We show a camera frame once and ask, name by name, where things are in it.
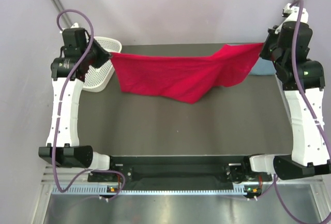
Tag folded blue t shirt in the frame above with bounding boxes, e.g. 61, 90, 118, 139
249, 58, 276, 76

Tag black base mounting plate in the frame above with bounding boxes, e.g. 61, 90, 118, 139
87, 156, 274, 184

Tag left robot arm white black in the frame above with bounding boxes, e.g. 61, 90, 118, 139
38, 27, 117, 181

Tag white perforated plastic basket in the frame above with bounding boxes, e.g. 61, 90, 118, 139
83, 36, 122, 93

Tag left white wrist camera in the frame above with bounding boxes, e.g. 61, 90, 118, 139
59, 23, 79, 34

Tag aluminium frame rail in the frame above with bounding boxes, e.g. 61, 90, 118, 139
41, 166, 324, 187

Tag grey slotted cable duct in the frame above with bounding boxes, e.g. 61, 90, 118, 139
51, 184, 262, 196

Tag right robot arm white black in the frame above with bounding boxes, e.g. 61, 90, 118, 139
241, 21, 330, 181

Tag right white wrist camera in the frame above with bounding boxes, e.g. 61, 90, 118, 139
282, 3, 309, 23

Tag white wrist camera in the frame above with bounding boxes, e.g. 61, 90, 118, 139
282, 3, 309, 23
59, 23, 79, 34

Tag red t shirt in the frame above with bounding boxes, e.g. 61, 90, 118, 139
110, 43, 263, 104

